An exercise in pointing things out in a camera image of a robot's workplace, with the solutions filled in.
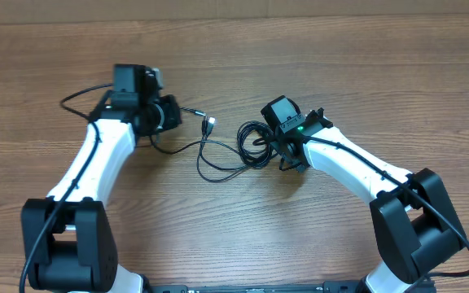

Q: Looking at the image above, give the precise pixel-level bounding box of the black USB-A cable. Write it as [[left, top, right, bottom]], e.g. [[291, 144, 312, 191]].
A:
[[195, 116, 278, 183]]

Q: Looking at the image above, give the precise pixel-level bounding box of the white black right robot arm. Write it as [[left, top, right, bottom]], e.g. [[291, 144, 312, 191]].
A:
[[261, 96, 469, 293]]

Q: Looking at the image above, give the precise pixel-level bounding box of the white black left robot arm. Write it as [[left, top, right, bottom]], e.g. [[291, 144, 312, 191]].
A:
[[19, 64, 182, 292]]

